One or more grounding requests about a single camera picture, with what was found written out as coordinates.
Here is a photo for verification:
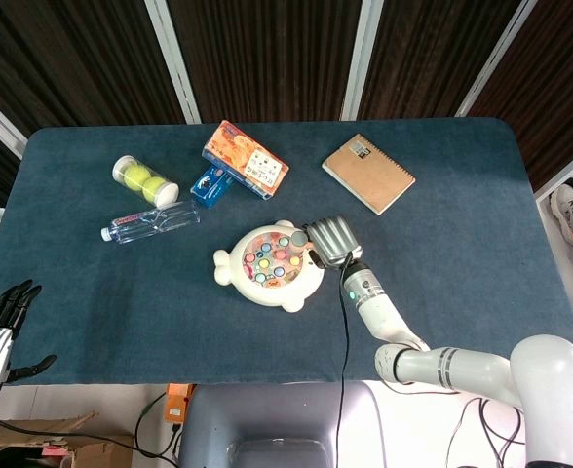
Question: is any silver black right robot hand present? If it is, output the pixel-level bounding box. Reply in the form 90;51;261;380
301;214;364;269

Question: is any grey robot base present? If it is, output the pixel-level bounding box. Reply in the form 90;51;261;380
177;380;390;468

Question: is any cream fish-shaped whack-a-mole toy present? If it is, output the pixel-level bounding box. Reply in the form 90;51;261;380
212;219;326;314

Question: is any brown spiral notebook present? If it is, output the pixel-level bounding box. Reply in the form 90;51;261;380
321;133;417;216

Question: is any orange snack box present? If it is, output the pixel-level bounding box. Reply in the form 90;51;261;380
201;119;290;201

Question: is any small blue box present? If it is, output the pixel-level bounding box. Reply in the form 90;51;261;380
189;164;237;210

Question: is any dark blue table cloth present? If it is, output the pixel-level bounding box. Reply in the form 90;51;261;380
0;116;573;387

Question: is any brown cardboard box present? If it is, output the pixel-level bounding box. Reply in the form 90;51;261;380
0;412;135;468

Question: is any clear plastic water bottle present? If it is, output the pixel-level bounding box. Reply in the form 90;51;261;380
100;199;202;247

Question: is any yellow-green tennis ball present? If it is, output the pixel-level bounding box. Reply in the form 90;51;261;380
124;164;152;190
141;175;169;202

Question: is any orange device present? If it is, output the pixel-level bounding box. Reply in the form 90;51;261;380
164;383;196;424

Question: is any clear tennis ball tube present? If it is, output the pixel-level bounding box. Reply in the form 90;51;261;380
111;154;180;206

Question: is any black right hand cable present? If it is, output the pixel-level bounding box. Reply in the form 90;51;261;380
337;253;360;468

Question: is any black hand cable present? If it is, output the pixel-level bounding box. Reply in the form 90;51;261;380
337;253;360;468
0;409;179;465

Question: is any black left hand cable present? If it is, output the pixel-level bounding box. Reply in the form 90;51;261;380
0;409;179;465

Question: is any green black floor cable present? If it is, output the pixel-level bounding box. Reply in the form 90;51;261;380
134;392;180;454

